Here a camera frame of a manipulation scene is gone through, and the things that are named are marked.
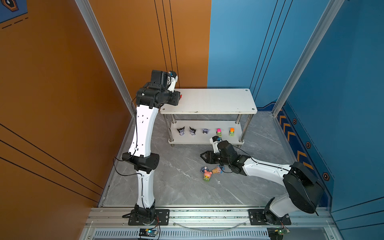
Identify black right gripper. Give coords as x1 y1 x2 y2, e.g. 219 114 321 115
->
199 151 231 167

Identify pink pig toy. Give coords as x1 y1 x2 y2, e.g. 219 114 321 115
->
203 170 213 182

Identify green truck orange top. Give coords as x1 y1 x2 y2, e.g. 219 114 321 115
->
229 128 235 137

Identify black purple kuromi figure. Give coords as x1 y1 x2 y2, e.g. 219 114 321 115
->
177 127 185 136

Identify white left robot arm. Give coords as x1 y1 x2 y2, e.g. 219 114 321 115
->
122 79 180 225

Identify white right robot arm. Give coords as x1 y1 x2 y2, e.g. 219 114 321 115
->
200 137 325 225

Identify white two-tier metal shelf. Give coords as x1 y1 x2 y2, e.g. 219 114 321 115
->
160 89 258 146

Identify grey donkey toy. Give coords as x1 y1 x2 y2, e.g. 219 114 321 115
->
201 166 209 173

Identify blue small toy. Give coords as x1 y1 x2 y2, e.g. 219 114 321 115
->
212 166 223 174

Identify green circuit board left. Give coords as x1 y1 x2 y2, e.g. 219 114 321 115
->
139 229 159 239

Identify circuit board right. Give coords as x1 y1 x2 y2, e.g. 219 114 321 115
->
267 228 291 240

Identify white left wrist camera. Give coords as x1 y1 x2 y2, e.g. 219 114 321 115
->
151 70 178 92

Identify aluminium corner post left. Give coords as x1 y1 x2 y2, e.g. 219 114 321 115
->
75 0 136 116

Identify aluminium corner post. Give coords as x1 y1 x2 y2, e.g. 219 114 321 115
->
75 0 136 116
272 0 345 117

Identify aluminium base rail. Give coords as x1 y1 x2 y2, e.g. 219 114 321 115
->
80 205 343 240

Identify aluminium corner post right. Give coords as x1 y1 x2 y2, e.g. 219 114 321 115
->
272 0 345 117

